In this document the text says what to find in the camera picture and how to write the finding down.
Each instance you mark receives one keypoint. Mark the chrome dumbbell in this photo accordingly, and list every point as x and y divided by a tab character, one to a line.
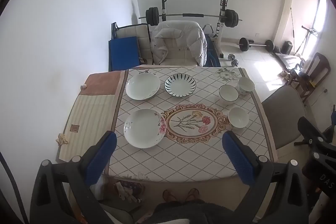
233	60

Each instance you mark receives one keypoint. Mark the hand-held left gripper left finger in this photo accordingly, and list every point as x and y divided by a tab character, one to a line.
102	158

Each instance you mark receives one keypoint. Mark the beige cushioned folding chair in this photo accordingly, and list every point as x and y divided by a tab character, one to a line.
144	40

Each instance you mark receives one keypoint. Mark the diamond pattern floral tablecloth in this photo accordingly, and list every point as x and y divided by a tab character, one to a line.
189	155

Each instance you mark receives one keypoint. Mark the white plate pink flowers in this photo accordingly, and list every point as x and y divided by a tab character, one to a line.
144	128

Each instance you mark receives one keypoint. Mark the person's dark fleece clothing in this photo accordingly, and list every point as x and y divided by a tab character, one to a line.
194	213

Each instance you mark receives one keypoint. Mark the dark printed bag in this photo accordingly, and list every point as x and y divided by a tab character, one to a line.
139	188

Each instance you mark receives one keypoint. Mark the yellowish crumpled tissue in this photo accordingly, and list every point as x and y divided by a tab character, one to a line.
61	138

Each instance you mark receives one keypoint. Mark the dark wooden chair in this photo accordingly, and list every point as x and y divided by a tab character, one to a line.
319	66

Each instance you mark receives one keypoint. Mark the beige brown striped mat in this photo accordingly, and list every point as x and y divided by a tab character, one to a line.
86	113

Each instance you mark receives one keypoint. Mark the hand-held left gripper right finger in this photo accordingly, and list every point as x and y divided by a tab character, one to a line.
239	161

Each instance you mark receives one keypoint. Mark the plain white plate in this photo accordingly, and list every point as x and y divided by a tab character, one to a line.
143	86

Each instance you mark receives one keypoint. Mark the dark round weight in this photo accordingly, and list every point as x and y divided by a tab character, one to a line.
288	47

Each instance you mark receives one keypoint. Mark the white bowl colourful print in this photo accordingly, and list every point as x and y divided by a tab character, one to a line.
246	85

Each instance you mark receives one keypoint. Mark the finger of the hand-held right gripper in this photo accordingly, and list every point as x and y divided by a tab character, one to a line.
312	132
334	119

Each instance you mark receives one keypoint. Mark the plain white bowl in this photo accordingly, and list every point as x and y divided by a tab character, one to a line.
237	117

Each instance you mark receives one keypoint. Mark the white bowl dark rim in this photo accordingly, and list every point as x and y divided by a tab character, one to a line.
228	94

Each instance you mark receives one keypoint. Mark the grey upholstered chair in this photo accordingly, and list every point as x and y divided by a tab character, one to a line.
283	108

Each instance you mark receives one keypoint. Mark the white down jacket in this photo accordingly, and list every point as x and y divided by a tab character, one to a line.
189	40

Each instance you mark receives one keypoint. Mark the short barbell black plates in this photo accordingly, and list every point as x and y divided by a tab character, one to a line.
244	44

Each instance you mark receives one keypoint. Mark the blue bench pad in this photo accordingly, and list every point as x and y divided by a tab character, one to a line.
211	56

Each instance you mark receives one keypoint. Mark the window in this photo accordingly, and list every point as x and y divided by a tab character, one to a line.
321	11

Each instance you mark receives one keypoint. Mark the grey exercise machine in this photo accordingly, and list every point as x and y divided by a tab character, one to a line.
309	31

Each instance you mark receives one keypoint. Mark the long barbell black plates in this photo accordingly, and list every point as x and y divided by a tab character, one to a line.
178	14

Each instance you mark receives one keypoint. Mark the blue striped plate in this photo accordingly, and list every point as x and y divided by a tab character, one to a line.
180	85

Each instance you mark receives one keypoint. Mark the white weight bench rack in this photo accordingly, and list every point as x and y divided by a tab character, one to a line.
219	29

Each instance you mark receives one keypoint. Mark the person's right foot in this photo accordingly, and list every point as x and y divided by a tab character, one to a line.
193	195

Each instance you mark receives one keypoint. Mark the white gloves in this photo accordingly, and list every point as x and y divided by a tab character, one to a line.
126	192

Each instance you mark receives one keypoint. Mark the black metal frame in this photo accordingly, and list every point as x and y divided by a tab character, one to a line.
114	28

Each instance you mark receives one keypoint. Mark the blue folded mat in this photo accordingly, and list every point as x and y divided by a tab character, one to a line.
123	53

